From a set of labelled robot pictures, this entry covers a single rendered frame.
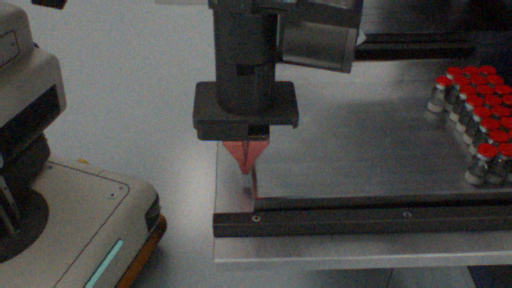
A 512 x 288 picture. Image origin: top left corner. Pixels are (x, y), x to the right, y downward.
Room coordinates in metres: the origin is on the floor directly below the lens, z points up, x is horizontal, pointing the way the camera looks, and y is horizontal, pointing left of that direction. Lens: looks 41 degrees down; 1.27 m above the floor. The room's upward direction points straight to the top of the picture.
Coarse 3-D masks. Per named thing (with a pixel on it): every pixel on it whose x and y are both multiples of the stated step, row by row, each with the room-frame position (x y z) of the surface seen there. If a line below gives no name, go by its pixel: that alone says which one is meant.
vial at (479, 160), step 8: (480, 144) 0.39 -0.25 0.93; (488, 144) 0.39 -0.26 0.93; (480, 152) 0.38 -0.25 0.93; (488, 152) 0.38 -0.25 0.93; (496, 152) 0.38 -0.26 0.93; (472, 160) 0.39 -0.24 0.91; (480, 160) 0.38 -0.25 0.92; (488, 160) 0.38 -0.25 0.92; (472, 168) 0.38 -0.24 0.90; (480, 168) 0.38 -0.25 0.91; (488, 168) 0.38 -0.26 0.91; (472, 176) 0.38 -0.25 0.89; (480, 176) 0.38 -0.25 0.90; (480, 184) 0.38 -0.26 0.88
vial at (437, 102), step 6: (438, 78) 0.53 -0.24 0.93; (444, 78) 0.53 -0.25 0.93; (438, 84) 0.52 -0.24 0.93; (444, 84) 0.51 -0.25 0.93; (450, 84) 0.51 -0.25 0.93; (432, 90) 0.52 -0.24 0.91; (438, 90) 0.52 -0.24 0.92; (444, 90) 0.51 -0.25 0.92; (432, 96) 0.52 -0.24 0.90; (438, 96) 0.51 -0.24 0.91; (444, 96) 0.51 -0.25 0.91; (432, 102) 0.52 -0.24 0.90; (438, 102) 0.51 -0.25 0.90; (444, 102) 0.51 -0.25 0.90; (432, 108) 0.51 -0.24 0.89; (438, 108) 0.51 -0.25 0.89
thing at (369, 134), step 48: (336, 96) 0.55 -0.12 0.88; (384, 96) 0.55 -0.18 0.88; (288, 144) 0.45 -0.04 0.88; (336, 144) 0.45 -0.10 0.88; (384, 144) 0.45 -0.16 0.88; (432, 144) 0.45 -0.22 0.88; (288, 192) 0.37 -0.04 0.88; (336, 192) 0.37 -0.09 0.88; (384, 192) 0.36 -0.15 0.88; (432, 192) 0.33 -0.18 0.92; (480, 192) 0.33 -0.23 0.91
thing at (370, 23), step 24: (384, 0) 0.86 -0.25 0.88; (408, 0) 0.86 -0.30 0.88; (432, 0) 0.86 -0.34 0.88; (456, 0) 0.86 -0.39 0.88; (360, 24) 0.77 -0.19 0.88; (384, 24) 0.77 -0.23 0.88; (408, 24) 0.77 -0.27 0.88; (432, 24) 0.77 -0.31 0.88; (456, 24) 0.77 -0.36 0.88; (480, 24) 0.77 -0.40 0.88; (480, 48) 0.68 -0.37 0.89; (504, 48) 0.68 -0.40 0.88
